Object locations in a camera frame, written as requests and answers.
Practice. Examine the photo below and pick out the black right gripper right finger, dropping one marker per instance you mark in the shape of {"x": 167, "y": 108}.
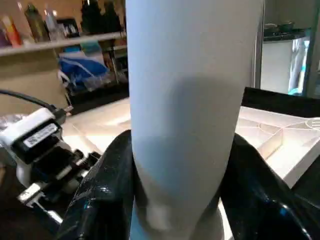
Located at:
{"x": 260, "y": 200}

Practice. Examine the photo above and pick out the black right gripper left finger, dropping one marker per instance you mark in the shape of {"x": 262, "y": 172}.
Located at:
{"x": 105, "y": 195}

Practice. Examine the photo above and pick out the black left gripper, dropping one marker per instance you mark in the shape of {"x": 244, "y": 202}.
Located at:
{"x": 55, "y": 170}

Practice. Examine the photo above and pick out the white plastic table top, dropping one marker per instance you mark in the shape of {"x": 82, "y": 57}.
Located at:
{"x": 280, "y": 140}

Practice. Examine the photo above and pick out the white plastic table leg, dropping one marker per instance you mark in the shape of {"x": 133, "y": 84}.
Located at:
{"x": 195, "y": 100}

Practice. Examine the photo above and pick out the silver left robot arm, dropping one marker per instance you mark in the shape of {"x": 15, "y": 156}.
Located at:
{"x": 9, "y": 122}

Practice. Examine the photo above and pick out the black work mat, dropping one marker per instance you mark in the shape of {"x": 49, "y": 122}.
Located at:
{"x": 20, "y": 220}

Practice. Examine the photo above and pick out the blue fabric bag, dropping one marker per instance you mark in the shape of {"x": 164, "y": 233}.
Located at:
{"x": 85, "y": 67}

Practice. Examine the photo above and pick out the white storage box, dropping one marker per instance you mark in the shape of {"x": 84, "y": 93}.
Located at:
{"x": 277, "y": 65}

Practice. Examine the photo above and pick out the teal and white mop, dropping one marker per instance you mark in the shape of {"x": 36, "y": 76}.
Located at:
{"x": 300, "y": 65}

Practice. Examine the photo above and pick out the orange bottle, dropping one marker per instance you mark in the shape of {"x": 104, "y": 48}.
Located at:
{"x": 11, "y": 31}

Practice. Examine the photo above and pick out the green bottle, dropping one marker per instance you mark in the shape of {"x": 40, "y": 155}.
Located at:
{"x": 35, "y": 22}

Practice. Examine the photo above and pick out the beige wall shelf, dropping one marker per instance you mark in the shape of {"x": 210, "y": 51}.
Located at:
{"x": 60, "y": 42}

